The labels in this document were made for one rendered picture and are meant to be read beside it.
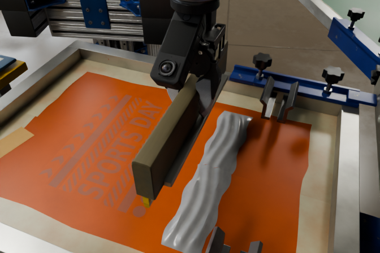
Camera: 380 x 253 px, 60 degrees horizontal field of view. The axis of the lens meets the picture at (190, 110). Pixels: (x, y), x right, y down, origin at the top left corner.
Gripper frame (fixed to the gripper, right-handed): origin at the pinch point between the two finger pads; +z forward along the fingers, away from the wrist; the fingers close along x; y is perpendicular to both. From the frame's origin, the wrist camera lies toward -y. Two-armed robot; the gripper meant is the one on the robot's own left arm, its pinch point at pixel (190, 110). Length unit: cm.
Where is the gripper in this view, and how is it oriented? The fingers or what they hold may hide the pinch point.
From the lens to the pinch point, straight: 58.5
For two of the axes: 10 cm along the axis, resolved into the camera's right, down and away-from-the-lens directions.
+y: 3.6, -6.1, 7.0
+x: -9.3, -2.3, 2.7
